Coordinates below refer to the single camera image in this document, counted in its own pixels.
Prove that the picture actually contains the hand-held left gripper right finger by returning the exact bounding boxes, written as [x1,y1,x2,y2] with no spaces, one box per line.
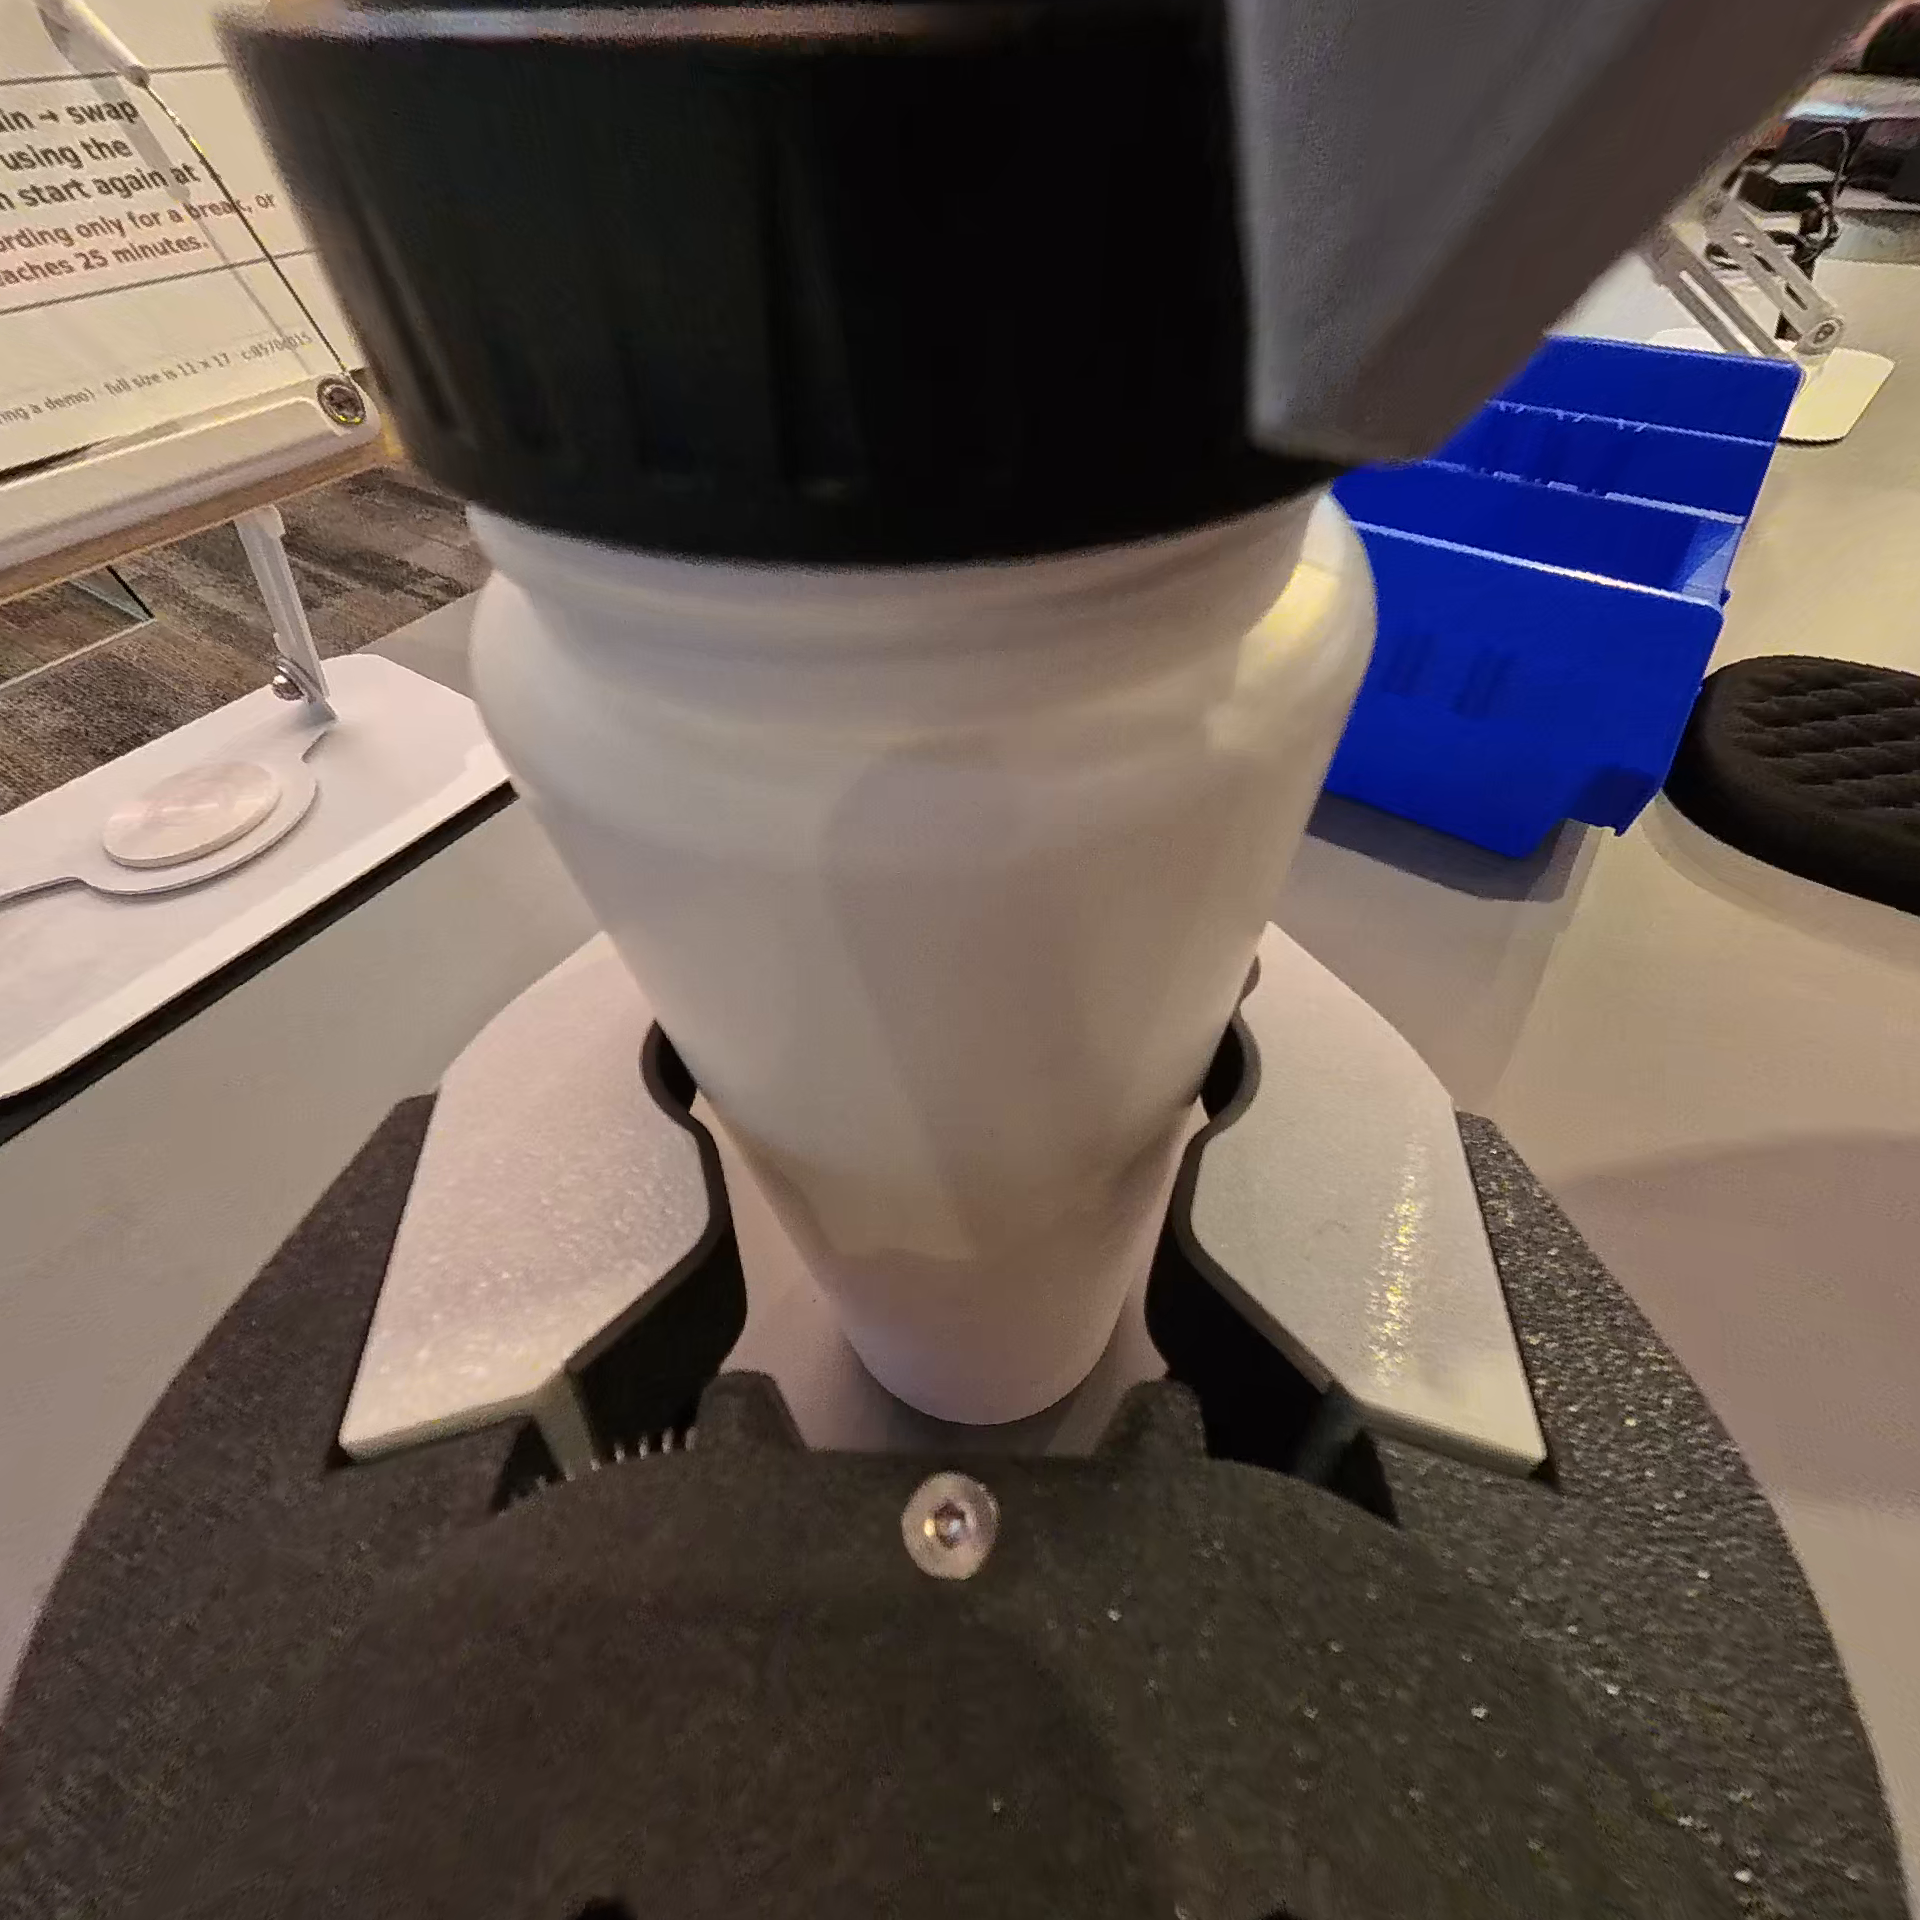
[1148,921,1549,1487]

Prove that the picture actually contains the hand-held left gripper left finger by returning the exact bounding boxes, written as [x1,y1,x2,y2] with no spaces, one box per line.
[341,935,747,1478]

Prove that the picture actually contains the white sign stand base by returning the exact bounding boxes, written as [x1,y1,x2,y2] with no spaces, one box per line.
[0,382,510,1101]

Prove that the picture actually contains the black bottle lid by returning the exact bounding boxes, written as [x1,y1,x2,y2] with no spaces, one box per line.
[217,0,1353,562]

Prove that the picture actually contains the white tilted stand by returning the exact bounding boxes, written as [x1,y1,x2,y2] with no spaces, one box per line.
[1643,75,1895,445]

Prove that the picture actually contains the white bottle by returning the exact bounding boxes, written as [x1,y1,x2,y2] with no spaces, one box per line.
[468,486,1378,1423]

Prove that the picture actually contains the instruction sheet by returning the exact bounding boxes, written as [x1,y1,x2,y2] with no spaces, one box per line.
[0,0,369,451]

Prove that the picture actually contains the blue plastic bin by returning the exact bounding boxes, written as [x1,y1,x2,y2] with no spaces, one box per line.
[1318,338,1802,859]

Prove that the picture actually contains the black wrist rest pad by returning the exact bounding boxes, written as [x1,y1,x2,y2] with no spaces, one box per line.
[1672,655,1920,909]

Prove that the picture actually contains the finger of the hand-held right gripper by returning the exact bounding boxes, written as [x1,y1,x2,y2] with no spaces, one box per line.
[1232,0,1891,467]

